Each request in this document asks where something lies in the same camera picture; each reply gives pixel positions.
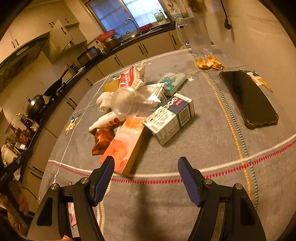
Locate red brown snack bag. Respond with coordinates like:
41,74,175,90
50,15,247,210
90,127,114,156

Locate orange carton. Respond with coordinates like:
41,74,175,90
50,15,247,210
99,117,145,177

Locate white tube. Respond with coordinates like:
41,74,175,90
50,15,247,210
89,111,121,132

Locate white blue medicine box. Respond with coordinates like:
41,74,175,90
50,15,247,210
143,93,195,145

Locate teal tissue pack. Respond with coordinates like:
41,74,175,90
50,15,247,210
159,73,187,96

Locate white long medicine box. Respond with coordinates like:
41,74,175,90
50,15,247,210
138,83,167,103

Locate red white plastic bag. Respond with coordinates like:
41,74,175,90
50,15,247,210
112,64,145,89

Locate kitchen faucet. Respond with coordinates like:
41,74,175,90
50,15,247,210
125,18,142,35

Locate grey patterned tablecloth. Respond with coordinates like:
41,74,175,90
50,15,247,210
38,45,296,241

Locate lidded steel pot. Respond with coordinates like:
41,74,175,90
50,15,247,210
26,94,45,120

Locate black wok pan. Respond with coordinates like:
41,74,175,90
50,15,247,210
43,66,69,97

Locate black range hood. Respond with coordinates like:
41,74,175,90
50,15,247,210
1,33,50,92

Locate orange peel pieces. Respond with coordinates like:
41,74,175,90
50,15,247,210
196,55,224,70

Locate red basin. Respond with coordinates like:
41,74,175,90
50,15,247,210
97,29,116,43

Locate clear glass pitcher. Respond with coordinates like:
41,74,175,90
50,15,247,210
176,16,213,57

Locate window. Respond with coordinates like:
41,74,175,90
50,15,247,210
85,0,170,36

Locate green detergent bottle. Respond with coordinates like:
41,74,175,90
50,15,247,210
154,11,168,25

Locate black power cable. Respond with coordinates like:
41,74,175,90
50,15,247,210
219,0,232,30

